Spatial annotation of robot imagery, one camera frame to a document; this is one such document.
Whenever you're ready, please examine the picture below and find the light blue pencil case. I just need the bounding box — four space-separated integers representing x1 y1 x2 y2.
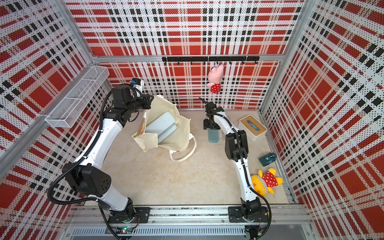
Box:
146 112 176 137

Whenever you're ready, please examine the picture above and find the cream floral canvas bag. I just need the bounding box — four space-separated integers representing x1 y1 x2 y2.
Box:
132 95 197 163

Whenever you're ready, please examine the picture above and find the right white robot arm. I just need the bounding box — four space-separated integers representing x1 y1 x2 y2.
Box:
199 98 272 223

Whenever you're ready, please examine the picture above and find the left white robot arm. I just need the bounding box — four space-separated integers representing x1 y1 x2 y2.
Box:
47 78 154 221

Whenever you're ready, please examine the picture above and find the pale green pencil case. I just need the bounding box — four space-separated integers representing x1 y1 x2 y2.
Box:
158 124 177 144

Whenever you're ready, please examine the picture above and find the white tissue box wooden lid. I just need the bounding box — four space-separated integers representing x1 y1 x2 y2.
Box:
239 115 267 142

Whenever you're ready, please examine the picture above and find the pink plush pig toy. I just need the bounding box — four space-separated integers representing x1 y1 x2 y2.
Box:
207 65 224 94

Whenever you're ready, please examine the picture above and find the yellow plush toy red dress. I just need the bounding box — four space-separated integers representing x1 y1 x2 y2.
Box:
251 168 283 197

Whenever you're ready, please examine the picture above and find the small green circuit board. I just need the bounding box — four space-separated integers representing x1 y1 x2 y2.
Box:
116 227 134 235

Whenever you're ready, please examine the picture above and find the black wall hook rail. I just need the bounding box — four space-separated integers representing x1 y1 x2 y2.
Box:
162 56 260 64

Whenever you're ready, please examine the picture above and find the white wire mesh basket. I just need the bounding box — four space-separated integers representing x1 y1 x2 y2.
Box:
45 66 109 128

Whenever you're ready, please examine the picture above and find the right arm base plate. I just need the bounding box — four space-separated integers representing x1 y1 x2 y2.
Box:
228 206 269 223

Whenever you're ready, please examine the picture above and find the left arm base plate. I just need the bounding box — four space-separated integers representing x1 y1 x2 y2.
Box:
108 207 151 224

